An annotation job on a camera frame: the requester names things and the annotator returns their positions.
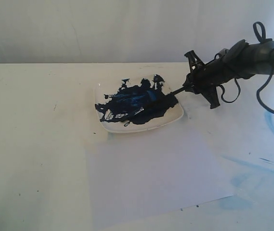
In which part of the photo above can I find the white square paint plate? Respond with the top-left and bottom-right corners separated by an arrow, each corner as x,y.
94,74 -> 184,133

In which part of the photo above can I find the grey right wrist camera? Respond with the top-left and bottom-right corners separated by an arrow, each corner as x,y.
215,48 -> 229,58

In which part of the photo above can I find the white paper sheet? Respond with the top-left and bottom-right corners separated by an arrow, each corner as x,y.
88,125 -> 233,219

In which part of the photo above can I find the black paintbrush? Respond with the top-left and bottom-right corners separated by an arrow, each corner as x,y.
120,87 -> 186,122

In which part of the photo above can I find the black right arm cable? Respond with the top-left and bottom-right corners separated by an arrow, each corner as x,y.
217,21 -> 274,116

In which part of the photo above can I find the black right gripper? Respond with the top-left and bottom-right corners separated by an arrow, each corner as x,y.
183,40 -> 250,109

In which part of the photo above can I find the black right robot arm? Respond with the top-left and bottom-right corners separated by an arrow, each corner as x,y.
183,39 -> 274,109

